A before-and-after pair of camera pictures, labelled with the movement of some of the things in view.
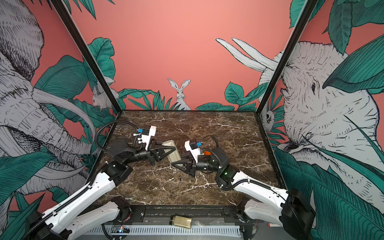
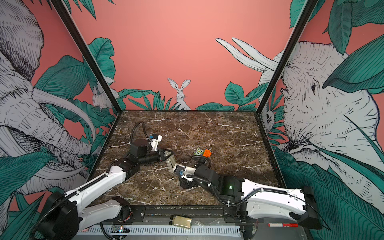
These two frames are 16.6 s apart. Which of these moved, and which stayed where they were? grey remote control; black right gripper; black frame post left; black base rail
Moved: black right gripper; grey remote control
Stayed: black frame post left; black base rail
